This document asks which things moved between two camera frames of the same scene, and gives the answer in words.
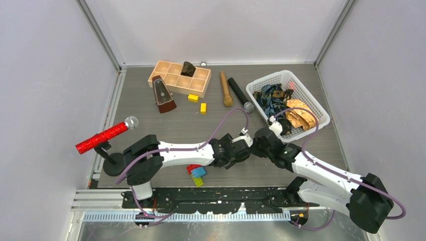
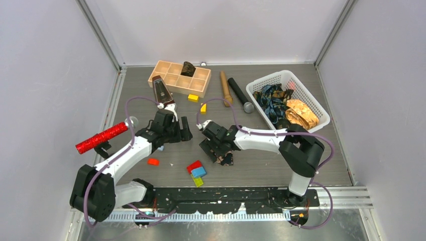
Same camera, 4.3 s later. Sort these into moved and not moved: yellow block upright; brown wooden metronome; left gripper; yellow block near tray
Moved: left gripper
Not moved: yellow block near tray; yellow block upright; brown wooden metronome
